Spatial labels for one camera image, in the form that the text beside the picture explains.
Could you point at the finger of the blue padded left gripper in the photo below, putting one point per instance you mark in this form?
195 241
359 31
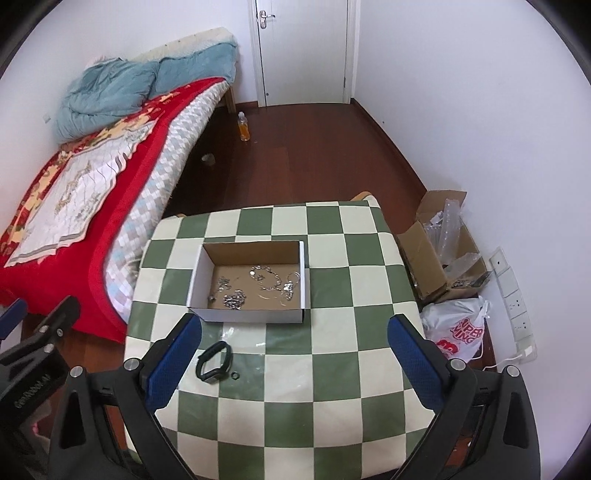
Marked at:
50 331
11 317

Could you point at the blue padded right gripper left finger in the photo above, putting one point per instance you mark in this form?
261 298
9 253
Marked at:
167 359

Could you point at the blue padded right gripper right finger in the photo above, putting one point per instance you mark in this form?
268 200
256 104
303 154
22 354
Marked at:
421 360

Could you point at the black wristband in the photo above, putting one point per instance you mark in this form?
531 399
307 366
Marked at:
214 364

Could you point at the open cardboard jewelry box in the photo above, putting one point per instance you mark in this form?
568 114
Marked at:
260 282

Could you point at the white red plastic bag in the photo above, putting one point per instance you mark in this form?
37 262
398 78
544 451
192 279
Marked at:
457 327

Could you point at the red patterned bedspread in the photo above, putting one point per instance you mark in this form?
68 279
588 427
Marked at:
84 222

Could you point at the white power strip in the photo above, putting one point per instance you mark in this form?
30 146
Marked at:
515 308

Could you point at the brown cardboard box on floor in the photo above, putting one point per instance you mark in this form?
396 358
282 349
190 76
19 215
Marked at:
428 275

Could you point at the green white checkered tablecloth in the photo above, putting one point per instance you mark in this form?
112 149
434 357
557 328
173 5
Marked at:
324 399

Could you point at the clear bubble wrap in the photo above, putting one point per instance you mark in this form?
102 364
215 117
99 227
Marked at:
443 231

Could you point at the small cup under bed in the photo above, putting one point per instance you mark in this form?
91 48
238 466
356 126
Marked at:
208 159

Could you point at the teal blue duvet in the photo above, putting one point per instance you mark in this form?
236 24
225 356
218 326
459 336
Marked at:
113 89

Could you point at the orange drink bottle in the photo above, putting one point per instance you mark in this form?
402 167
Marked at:
243 127

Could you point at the white door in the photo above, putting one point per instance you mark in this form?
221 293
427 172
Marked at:
303 51

